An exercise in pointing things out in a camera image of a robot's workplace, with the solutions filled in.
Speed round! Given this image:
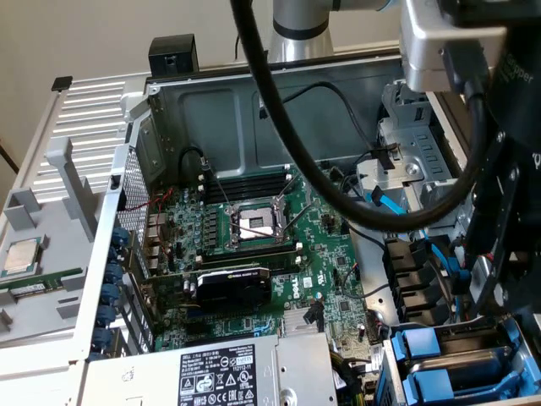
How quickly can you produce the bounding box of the CPU socket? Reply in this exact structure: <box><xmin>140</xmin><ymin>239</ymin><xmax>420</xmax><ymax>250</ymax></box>
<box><xmin>223</xmin><ymin>198</ymin><xmax>292</xmax><ymax>250</ymax></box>

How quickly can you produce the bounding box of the green RAM stick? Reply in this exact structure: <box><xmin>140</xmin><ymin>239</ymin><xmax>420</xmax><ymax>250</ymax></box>
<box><xmin>0</xmin><ymin>270</ymin><xmax>81</xmax><ymax>299</ymax></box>

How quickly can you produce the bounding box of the open grey PC case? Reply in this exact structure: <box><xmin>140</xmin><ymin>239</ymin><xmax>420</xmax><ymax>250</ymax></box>
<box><xmin>67</xmin><ymin>44</ymin><xmax>541</xmax><ymax>406</ymax></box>

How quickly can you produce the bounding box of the silver finned heat sink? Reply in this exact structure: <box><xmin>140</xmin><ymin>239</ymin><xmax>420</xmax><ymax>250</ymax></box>
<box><xmin>281</xmin><ymin>307</ymin><xmax>326</xmax><ymax>337</ymax></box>

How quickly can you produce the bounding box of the silver CPU chip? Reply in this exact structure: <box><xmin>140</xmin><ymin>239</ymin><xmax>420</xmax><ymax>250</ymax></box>
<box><xmin>0</xmin><ymin>236</ymin><xmax>48</xmax><ymax>283</ymax></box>

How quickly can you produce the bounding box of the blue disk carrier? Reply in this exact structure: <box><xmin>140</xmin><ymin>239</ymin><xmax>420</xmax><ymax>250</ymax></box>
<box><xmin>401</xmin><ymin>365</ymin><xmax>536</xmax><ymax>405</ymax></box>

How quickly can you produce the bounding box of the grey parts rack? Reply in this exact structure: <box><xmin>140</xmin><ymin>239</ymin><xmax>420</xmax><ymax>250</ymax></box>
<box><xmin>0</xmin><ymin>137</ymin><xmax>101</xmax><ymax>350</ymax></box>

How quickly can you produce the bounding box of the metal socket cover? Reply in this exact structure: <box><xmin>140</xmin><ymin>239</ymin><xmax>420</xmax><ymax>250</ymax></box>
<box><xmin>272</xmin><ymin>195</ymin><xmax>292</xmax><ymax>232</ymax></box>

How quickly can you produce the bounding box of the yellow black power wire bundle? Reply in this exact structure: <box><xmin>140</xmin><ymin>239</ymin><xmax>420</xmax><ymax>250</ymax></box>
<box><xmin>329</xmin><ymin>348</ymin><xmax>380</xmax><ymax>406</ymax></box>

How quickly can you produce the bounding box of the black cable strap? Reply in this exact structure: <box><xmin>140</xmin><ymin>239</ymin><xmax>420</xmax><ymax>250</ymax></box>
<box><xmin>369</xmin><ymin>142</ymin><xmax>399</xmax><ymax>171</ymax></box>

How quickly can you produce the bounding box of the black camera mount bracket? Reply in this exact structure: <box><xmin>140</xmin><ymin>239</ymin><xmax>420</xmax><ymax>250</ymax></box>
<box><xmin>439</xmin><ymin>0</ymin><xmax>541</xmax><ymax>29</ymax></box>

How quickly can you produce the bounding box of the green Dell motherboard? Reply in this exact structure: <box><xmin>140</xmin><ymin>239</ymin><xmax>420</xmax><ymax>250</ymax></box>
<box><xmin>143</xmin><ymin>167</ymin><xmax>381</xmax><ymax>381</ymax></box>

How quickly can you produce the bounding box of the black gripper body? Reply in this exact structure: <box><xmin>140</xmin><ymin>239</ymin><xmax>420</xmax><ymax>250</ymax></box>
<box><xmin>485</xmin><ymin>23</ymin><xmax>541</xmax><ymax>168</ymax></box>

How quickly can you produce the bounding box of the blue SATA wire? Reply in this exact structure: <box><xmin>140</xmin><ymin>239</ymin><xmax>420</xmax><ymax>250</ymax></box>
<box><xmin>365</xmin><ymin>188</ymin><xmax>471</xmax><ymax>297</ymax></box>

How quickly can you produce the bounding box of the black plastic box bracket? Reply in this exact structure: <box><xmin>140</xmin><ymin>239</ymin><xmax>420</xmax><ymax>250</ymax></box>
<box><xmin>148</xmin><ymin>34</ymin><xmax>199</xmax><ymax>80</ymax></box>

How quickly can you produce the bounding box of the black graphics card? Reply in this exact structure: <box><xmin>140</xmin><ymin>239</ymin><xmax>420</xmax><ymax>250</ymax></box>
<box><xmin>141</xmin><ymin>264</ymin><xmax>274</xmax><ymax>316</ymax></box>

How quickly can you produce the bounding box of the silver power supply unit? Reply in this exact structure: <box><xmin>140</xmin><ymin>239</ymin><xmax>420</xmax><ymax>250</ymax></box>
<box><xmin>84</xmin><ymin>333</ymin><xmax>339</xmax><ymax>406</ymax></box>

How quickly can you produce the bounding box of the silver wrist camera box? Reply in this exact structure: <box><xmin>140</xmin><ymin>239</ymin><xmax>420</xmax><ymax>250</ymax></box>
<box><xmin>399</xmin><ymin>0</ymin><xmax>508</xmax><ymax>93</ymax></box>

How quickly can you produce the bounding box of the hard drive in blue caddy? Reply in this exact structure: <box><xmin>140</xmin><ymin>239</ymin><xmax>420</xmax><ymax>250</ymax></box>
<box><xmin>378</xmin><ymin>315</ymin><xmax>541</xmax><ymax>406</ymax></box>

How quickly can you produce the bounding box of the black RAM slot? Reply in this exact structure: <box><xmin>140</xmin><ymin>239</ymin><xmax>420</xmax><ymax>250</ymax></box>
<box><xmin>198</xmin><ymin>247</ymin><xmax>303</xmax><ymax>266</ymax></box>
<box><xmin>196</xmin><ymin>252</ymin><xmax>303</xmax><ymax>272</ymax></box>
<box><xmin>205</xmin><ymin>184</ymin><xmax>293</xmax><ymax>203</ymax></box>
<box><xmin>198</xmin><ymin>172</ymin><xmax>293</xmax><ymax>191</ymax></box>
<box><xmin>198</xmin><ymin>167</ymin><xmax>293</xmax><ymax>186</ymax></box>
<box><xmin>198</xmin><ymin>258</ymin><xmax>303</xmax><ymax>276</ymax></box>
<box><xmin>198</xmin><ymin>177</ymin><xmax>293</xmax><ymax>196</ymax></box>
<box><xmin>196</xmin><ymin>241</ymin><xmax>303</xmax><ymax>260</ymax></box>

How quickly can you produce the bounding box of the thin red wire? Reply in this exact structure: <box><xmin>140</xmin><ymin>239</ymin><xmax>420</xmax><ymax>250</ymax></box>
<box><xmin>124</xmin><ymin>188</ymin><xmax>175</xmax><ymax>212</ymax></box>

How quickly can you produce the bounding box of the grey optical drive cage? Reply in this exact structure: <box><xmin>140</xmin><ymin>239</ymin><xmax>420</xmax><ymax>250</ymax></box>
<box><xmin>354</xmin><ymin>78</ymin><xmax>478</xmax><ymax>232</ymax></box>

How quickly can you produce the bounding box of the black looped wire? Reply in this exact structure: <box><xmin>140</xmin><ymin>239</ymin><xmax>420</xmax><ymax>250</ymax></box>
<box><xmin>178</xmin><ymin>145</ymin><xmax>212</xmax><ymax>173</ymax></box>

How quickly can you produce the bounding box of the thin metal locking lever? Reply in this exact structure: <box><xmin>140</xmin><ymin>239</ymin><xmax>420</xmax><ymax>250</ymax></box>
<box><xmin>278</xmin><ymin>173</ymin><xmax>303</xmax><ymax>200</ymax></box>
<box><xmin>201</xmin><ymin>156</ymin><xmax>232</xmax><ymax>211</ymax></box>

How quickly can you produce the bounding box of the black cable with connector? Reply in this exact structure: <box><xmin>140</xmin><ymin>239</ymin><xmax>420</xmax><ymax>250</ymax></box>
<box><xmin>258</xmin><ymin>80</ymin><xmax>381</xmax><ymax>153</ymax></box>

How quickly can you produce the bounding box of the black plastic fan shroud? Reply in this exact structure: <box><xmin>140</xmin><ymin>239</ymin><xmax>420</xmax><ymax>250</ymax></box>
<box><xmin>382</xmin><ymin>236</ymin><xmax>456</xmax><ymax>326</ymax></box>

